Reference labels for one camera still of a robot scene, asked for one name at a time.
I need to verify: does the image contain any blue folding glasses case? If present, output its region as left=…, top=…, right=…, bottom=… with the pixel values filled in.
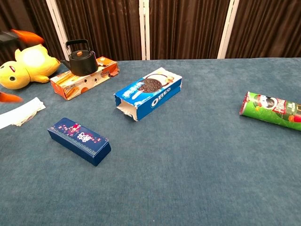
left=47, top=117, right=111, bottom=167

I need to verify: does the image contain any blue Oreo cookie box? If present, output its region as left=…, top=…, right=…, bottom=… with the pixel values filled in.
left=113, top=67, right=183, bottom=122

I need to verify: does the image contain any green Pringles can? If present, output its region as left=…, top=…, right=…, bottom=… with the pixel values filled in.
left=239, top=91, right=301, bottom=131

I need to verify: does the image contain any white partition post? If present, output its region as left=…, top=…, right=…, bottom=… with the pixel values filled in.
left=46, top=0, right=69, bottom=61
left=138, top=0, right=151, bottom=61
left=216, top=0, right=240, bottom=59

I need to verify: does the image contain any dark brown curtain panel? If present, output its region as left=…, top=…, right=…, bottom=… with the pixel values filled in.
left=225, top=0, right=301, bottom=59
left=55, top=0, right=143, bottom=61
left=0, top=0, right=64, bottom=65
left=149, top=0, right=231, bottom=61

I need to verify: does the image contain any black kettle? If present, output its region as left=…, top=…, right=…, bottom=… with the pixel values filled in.
left=60, top=39, right=99, bottom=77

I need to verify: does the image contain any yellow plush duck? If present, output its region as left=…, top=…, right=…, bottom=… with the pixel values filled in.
left=0, top=44, right=61, bottom=90

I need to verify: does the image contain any white cloth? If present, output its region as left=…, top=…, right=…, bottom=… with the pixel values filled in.
left=0, top=97, right=47, bottom=130

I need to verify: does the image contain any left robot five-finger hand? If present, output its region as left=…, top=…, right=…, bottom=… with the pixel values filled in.
left=0, top=29, right=45, bottom=104

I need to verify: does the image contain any blue table cloth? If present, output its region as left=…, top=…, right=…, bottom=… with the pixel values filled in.
left=0, top=57, right=301, bottom=226

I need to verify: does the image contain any orange biscuit box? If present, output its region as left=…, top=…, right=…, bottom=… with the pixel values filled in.
left=50, top=56, right=120, bottom=101

